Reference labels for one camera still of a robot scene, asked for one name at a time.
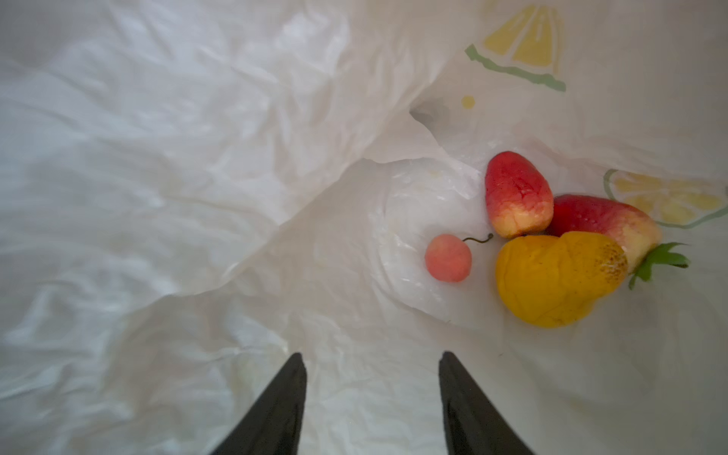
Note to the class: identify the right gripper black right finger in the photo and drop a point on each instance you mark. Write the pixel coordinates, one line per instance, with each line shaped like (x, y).
(472, 424)

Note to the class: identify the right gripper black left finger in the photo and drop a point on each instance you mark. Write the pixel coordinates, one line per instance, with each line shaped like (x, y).
(272, 426)

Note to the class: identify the yellow fake pear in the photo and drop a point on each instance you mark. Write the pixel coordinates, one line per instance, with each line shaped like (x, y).
(551, 282)

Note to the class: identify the small pink fake cherry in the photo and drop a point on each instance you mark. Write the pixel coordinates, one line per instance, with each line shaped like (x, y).
(448, 258)

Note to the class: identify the white plastic bag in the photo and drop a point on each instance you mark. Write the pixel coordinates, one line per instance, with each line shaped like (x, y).
(194, 191)

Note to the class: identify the red yellow fake mango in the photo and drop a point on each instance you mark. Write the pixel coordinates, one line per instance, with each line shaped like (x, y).
(518, 199)

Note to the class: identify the long red fake fruit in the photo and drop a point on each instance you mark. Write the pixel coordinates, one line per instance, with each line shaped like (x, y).
(633, 230)

